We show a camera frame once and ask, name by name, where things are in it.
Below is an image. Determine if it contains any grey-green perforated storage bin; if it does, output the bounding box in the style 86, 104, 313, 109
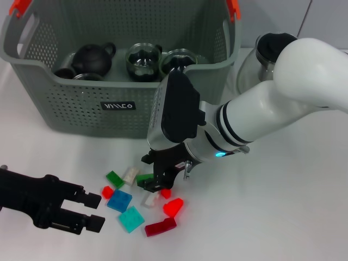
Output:
0, 0, 242, 139

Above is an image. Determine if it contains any white toy brick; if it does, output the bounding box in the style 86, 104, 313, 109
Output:
141, 191, 161, 209
122, 166, 141, 186

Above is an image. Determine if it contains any black clay teapot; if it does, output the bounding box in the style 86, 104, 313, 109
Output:
71, 42, 117, 78

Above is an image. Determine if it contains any glass pitcher with black handle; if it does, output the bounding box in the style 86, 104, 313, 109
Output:
235, 32, 299, 95

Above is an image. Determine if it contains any glass teacup with black holder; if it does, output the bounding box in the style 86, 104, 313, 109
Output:
72, 72, 105, 81
160, 48, 197, 82
125, 42, 163, 82

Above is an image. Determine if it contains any teal square toy brick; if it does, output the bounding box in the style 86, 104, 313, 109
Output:
117, 206, 145, 234

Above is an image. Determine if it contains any small black clay cup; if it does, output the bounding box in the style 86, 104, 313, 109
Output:
53, 67, 77, 80

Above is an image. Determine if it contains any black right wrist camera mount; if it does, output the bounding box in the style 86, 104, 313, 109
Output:
146, 69, 207, 152

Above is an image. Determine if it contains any green flat toy brick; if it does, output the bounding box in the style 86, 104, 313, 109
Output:
105, 170, 126, 190

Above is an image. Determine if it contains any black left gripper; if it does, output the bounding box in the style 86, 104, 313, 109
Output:
0, 165, 106, 235

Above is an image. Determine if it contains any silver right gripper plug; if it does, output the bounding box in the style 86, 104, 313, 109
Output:
182, 159, 194, 181

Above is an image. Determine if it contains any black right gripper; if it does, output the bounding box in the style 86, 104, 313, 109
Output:
137, 143, 197, 194

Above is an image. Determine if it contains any blue toy brick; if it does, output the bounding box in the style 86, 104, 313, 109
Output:
107, 189, 134, 213

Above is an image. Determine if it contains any dark red long brick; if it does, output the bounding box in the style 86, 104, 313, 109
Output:
144, 216, 177, 238

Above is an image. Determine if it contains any bright red sloped brick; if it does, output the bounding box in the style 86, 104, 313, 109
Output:
163, 197, 184, 218

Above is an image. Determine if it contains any green car-shaped toy brick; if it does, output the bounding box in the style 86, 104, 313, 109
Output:
135, 173, 154, 188

